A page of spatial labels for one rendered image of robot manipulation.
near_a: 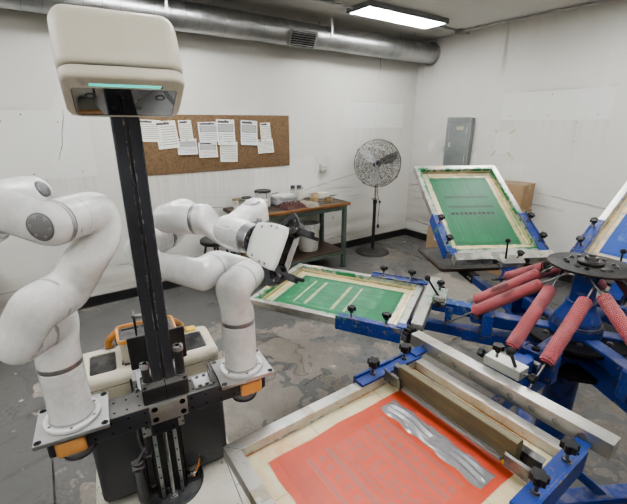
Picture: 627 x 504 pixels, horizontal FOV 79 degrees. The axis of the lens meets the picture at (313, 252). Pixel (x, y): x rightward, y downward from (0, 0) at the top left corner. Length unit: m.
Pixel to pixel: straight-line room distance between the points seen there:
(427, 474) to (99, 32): 1.23
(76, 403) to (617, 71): 5.22
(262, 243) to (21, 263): 3.81
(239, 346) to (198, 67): 3.82
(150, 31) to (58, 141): 3.53
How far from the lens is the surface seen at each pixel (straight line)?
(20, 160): 4.34
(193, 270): 1.11
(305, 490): 1.14
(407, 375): 1.36
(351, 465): 1.19
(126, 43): 0.83
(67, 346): 1.07
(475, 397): 1.43
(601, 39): 5.42
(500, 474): 1.27
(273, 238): 0.83
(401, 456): 1.23
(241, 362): 1.17
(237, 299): 1.06
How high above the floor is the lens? 1.84
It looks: 19 degrees down
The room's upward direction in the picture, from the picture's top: straight up
